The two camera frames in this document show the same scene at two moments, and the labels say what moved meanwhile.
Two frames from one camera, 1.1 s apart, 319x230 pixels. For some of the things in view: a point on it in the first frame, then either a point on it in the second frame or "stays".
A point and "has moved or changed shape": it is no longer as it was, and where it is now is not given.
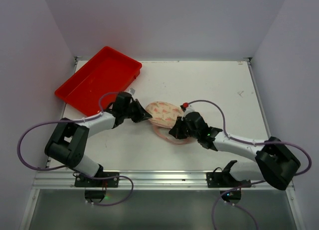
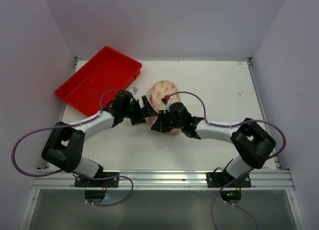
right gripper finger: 179,130 to 161,124
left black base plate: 80,181 stays
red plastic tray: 108,71 stays
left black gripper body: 136,110 stays
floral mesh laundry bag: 166,114 has moved or changed shape
